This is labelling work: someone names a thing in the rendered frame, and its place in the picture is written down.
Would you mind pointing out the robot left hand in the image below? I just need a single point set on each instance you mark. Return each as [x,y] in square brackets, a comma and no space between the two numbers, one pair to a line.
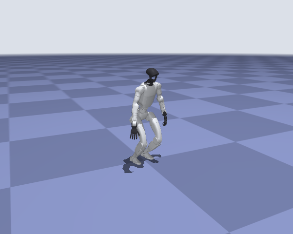
[165,118]

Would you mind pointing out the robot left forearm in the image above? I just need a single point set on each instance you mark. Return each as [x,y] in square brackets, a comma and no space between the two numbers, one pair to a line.
[162,106]

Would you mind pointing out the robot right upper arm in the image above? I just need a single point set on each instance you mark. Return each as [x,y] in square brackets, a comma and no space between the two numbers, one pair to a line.
[138,92]

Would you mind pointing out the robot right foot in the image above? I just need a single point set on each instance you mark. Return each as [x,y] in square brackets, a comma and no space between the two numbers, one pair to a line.
[135,160]

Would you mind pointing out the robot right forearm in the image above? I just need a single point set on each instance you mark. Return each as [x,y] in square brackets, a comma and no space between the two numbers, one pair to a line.
[134,114]

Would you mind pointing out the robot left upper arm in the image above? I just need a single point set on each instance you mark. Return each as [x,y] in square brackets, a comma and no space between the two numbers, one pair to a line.
[159,92]

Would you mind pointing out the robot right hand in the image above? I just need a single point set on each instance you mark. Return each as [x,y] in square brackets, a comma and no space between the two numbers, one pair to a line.
[134,131]

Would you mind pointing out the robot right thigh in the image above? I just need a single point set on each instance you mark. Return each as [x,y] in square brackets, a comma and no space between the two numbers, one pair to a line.
[141,131]

